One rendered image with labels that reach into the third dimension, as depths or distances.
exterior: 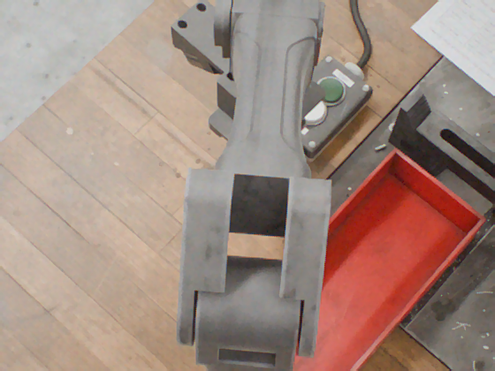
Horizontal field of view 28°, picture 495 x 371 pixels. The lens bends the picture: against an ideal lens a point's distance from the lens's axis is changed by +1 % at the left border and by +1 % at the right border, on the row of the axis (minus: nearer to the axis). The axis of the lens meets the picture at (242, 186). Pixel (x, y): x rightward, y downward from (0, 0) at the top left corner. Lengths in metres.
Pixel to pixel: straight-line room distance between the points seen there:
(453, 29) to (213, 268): 0.65
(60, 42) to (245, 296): 1.64
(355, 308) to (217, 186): 0.47
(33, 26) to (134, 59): 1.11
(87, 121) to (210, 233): 0.54
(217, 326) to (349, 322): 0.42
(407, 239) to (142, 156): 0.30
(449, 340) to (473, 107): 0.27
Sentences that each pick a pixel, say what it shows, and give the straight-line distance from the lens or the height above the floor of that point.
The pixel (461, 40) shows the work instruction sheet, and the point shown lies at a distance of 1.20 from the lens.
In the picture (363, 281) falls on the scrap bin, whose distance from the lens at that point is 1.06.
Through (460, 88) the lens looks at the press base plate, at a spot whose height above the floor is 0.90.
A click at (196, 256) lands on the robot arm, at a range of 0.62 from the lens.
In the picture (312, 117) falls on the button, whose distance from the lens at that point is 1.09.
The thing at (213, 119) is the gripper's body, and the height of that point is 1.07.
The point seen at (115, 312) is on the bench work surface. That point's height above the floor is 0.90.
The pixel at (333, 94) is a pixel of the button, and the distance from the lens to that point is 1.10.
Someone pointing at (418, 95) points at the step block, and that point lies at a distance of 1.06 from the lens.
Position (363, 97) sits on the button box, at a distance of 1.11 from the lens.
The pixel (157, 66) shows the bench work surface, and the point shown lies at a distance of 1.16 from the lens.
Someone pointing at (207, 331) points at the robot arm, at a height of 1.29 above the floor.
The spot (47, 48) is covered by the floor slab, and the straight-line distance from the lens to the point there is 2.23.
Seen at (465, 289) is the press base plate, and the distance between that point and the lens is 1.08.
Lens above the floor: 1.92
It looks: 69 degrees down
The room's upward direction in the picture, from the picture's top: 1 degrees clockwise
